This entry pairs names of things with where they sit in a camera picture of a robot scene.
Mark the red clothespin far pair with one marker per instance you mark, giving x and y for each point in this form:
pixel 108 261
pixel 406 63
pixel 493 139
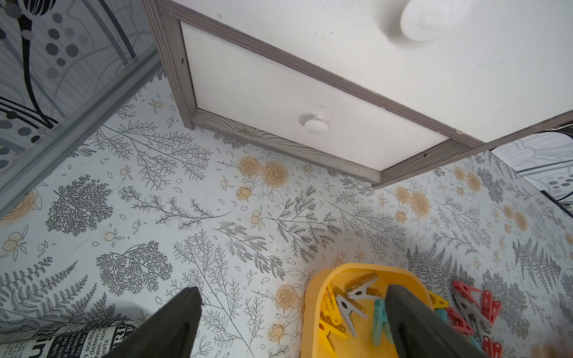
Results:
pixel 478 308

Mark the white upper drawer knob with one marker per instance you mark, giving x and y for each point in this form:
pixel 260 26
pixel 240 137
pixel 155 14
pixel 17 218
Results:
pixel 426 20

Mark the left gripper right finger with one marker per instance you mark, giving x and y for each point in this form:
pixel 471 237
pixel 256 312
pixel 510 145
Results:
pixel 418 332

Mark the teal clothespin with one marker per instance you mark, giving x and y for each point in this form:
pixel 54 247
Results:
pixel 380 324

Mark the yellow clothespin pile top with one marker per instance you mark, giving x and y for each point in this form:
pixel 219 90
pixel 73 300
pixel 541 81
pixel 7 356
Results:
pixel 437 301

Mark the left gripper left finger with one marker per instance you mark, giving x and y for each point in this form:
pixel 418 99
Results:
pixel 170 332

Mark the yellow plastic storage tray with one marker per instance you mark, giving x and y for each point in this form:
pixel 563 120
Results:
pixel 361 284

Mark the white lower drawer knob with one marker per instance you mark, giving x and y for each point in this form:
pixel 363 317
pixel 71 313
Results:
pixel 316 125

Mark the newspaper print pouch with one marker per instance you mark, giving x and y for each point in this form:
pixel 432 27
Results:
pixel 61 342

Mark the grey clothespin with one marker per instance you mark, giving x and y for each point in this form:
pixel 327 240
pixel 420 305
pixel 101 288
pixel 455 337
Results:
pixel 346 309

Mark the grey wooden drawer cabinet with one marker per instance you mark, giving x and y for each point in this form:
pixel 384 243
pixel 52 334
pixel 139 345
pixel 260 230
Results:
pixel 396 108

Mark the white drawer knob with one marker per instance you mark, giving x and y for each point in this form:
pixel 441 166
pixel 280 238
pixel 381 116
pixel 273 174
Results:
pixel 316 125
pixel 426 20

